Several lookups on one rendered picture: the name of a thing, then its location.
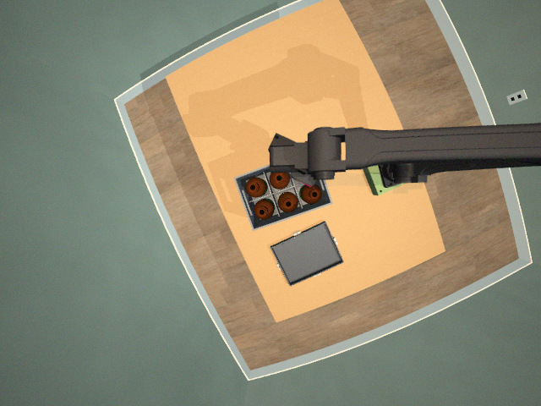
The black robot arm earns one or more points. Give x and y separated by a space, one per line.
461 148

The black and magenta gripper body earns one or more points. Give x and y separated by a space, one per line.
303 178

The dark grey crate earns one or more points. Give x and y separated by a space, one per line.
278 215

